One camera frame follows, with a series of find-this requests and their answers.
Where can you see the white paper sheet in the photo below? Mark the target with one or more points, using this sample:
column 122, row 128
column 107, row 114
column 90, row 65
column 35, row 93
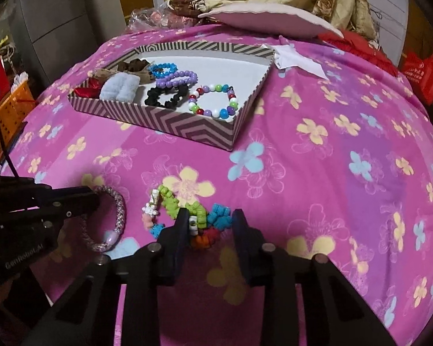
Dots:
column 299, row 59

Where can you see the light blue fluffy scrunchie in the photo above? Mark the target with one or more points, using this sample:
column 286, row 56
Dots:
column 119, row 86

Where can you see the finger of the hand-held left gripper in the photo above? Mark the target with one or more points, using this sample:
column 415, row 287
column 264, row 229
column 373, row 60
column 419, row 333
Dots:
column 75, row 196
column 63, row 213

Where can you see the grey refrigerator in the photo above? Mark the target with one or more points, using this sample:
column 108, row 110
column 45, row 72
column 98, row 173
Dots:
column 54, row 18

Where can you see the red bow hair clip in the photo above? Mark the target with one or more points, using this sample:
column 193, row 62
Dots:
column 86, row 88

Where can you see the white plastic bag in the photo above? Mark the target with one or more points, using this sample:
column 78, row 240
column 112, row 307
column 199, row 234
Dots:
column 20, row 81

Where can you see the pink pillow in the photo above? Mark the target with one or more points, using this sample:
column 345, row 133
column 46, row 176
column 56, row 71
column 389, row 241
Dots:
column 267, row 18

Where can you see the clear plastic bag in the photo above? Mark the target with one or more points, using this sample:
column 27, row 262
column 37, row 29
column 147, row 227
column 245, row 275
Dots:
column 148, row 18

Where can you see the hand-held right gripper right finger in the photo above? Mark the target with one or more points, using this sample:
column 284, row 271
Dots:
column 238, row 234

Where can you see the black scrunchie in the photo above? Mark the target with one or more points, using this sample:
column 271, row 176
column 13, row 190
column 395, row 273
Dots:
column 166, row 98

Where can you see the red frilled cushion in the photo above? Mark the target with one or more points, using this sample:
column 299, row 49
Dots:
column 361, row 52

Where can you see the leopard print bow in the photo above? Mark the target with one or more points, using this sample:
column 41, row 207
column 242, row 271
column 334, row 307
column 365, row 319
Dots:
column 104, row 74

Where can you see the striped cardboard box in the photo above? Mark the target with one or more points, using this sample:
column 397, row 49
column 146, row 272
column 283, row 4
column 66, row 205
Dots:
column 209, row 72

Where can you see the pink floral bedsheet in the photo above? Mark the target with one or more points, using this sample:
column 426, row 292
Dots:
column 346, row 169

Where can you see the red shopping bag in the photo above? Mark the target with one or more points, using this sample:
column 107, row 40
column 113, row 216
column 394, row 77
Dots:
column 420, row 75

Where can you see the brown scrunchie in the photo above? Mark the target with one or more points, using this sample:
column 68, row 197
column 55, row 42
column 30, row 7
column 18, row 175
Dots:
column 133, row 65

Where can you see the orange plastic basket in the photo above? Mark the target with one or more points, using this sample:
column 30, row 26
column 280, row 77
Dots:
column 7, row 119

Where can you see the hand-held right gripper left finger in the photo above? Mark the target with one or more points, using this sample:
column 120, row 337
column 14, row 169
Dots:
column 185, row 230

